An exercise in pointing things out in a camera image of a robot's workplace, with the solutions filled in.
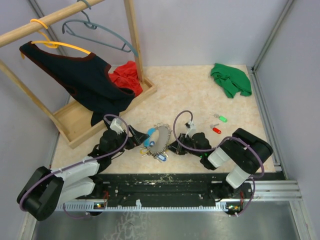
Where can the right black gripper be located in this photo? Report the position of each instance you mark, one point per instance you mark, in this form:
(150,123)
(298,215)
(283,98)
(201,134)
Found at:
(175,148)

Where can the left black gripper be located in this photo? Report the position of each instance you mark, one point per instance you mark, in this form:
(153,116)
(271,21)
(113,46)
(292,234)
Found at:
(139,137)

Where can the bunch of tagged keys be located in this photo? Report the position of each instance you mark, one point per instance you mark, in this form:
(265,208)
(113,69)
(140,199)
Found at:
(162,157)

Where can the large keyring with blue handle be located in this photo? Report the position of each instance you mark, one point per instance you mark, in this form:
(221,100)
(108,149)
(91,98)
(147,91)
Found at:
(158,139)

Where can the red tagged key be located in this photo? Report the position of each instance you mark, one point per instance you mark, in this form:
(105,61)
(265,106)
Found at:
(215,128)

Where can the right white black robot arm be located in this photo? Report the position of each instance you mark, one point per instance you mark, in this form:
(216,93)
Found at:
(246,150)

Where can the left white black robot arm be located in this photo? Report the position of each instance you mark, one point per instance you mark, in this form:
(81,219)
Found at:
(47,189)

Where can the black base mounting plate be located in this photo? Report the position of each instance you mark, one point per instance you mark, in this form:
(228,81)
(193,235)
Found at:
(168,190)

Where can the green tagged key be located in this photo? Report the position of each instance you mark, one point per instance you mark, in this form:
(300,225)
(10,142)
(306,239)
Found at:
(220,117)

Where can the red crumpled cloth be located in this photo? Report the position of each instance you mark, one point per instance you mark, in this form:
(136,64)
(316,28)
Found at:
(126,76)

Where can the dark navy tank top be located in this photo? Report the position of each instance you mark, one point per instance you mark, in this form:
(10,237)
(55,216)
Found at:
(86,79)

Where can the green crumpled cloth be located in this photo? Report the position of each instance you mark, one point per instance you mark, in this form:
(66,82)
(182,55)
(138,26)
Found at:
(232,80)

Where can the grey-blue plastic hanger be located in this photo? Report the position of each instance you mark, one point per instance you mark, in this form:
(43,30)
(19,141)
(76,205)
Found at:
(93,32)

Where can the yellow plastic hanger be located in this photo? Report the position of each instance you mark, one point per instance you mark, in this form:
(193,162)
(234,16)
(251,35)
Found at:
(52,44)

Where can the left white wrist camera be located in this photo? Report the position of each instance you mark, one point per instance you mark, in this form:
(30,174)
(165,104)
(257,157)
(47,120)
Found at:
(115,126)

